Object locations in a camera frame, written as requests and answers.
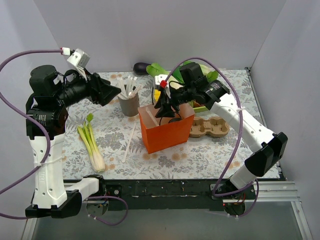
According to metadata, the green celery stalk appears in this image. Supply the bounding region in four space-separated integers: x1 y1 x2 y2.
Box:
77 113 105 173

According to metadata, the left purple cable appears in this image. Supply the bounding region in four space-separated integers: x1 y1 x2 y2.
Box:
0 47 129 227

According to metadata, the leafy green herb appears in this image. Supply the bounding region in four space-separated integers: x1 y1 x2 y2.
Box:
206 70 219 83

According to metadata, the dark purple eggplant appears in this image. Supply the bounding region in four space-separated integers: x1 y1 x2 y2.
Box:
133 62 150 76

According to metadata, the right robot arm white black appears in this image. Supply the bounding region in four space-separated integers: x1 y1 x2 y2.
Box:
154 62 288 199

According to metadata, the yellow cabbage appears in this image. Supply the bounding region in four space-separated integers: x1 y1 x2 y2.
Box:
153 89 161 102

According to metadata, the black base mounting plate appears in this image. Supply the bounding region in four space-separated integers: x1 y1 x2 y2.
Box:
92 179 224 212

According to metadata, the black plastic cup lid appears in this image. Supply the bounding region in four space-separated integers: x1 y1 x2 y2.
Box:
168 117 182 123

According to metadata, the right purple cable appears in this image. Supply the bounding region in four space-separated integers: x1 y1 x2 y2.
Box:
159 56 260 218

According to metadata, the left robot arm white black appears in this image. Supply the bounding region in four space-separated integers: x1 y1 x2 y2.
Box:
25 65 121 219

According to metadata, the grey straw holder cup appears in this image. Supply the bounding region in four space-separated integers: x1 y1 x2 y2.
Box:
117 94 140 117

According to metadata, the cardboard cup carrier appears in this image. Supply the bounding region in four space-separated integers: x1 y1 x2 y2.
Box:
189 116 230 138

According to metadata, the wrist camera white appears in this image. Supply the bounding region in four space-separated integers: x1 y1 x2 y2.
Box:
67 48 91 79
153 74 170 97

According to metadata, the aluminium frame rail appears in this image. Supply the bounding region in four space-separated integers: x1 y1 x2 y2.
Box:
31 181 302 204

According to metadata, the floral tablecloth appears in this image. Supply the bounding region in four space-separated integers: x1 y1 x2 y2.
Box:
48 69 282 180

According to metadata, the white straw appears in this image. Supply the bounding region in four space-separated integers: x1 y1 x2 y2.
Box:
145 107 159 127
121 123 137 163

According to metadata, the orange paper bag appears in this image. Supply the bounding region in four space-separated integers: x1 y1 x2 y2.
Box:
138 103 195 154

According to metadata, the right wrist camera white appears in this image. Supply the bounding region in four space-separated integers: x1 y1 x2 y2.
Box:
153 74 170 97

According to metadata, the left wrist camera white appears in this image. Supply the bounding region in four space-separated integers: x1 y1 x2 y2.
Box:
67 48 91 79

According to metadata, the purple cable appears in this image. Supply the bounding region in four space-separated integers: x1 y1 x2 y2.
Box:
159 56 260 218
0 47 129 227

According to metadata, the bok choy dark green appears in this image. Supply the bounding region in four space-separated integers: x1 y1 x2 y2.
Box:
172 66 184 83

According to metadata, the napa cabbage long green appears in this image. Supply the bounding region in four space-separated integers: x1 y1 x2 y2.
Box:
146 63 184 89

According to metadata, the green plastic basket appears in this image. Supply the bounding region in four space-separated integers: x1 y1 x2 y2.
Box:
191 101 208 113

